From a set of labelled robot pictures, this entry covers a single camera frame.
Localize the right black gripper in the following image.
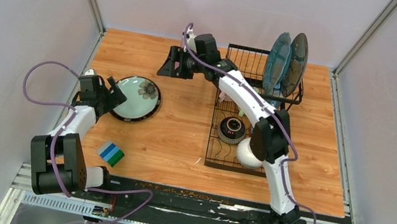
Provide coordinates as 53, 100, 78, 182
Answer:
157, 44, 208, 84

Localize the black bottom plate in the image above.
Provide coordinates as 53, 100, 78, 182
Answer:
107, 73, 165, 128

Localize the black gold patterned bowl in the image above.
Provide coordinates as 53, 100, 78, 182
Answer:
217, 116, 246, 145

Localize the black wire dish rack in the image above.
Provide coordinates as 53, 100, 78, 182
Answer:
204, 44, 304, 178

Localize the teal plate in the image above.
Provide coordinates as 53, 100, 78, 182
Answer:
262, 32, 292, 96

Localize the white patterned bowl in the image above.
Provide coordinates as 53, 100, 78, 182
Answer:
236, 137, 263, 169

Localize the dark blue floral plate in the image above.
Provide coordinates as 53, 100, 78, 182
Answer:
281, 33, 308, 97

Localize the pink mug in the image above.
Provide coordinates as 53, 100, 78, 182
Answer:
218, 92, 232, 102

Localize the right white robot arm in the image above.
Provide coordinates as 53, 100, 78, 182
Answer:
157, 25, 300, 224

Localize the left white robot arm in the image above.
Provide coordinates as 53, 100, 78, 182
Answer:
30, 70, 127, 202

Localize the blue green striped block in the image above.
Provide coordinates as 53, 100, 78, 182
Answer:
97, 140, 125, 167

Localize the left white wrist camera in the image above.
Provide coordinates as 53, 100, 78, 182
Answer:
82, 69, 100, 78

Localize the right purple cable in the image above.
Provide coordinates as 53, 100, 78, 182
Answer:
149, 21, 347, 224

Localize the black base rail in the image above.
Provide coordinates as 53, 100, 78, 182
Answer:
74, 175, 307, 224

